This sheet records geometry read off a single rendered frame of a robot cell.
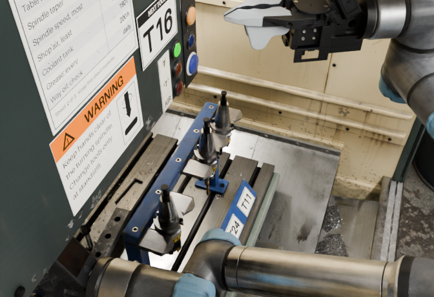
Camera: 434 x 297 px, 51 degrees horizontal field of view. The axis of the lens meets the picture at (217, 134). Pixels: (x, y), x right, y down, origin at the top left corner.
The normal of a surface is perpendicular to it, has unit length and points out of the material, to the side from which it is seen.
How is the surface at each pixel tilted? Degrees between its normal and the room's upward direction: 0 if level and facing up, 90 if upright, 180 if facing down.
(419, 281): 35
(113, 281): 18
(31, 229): 90
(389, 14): 62
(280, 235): 24
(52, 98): 90
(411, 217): 0
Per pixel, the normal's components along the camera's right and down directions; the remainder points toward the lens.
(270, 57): -0.36, 0.63
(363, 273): -0.42, -0.71
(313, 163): -0.15, -0.41
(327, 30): 0.15, 0.67
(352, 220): -0.14, -0.76
